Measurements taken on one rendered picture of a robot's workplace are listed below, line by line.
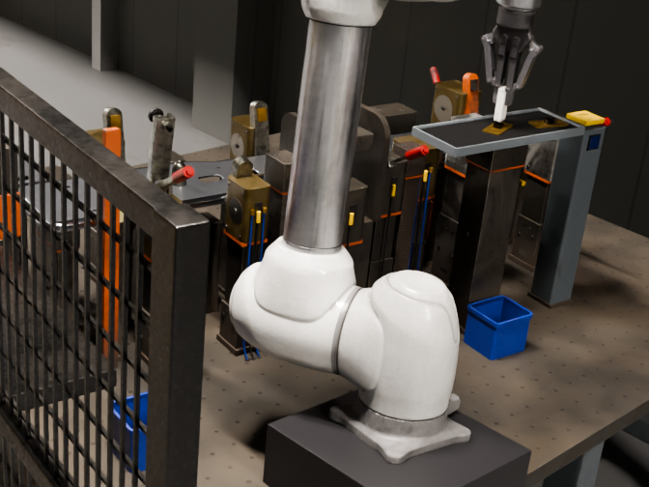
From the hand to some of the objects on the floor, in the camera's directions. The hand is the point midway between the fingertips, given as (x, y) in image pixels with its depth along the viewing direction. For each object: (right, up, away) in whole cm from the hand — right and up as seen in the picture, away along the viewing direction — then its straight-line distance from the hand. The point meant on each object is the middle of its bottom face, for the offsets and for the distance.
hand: (501, 103), depth 232 cm
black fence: (-115, -130, -16) cm, 174 cm away
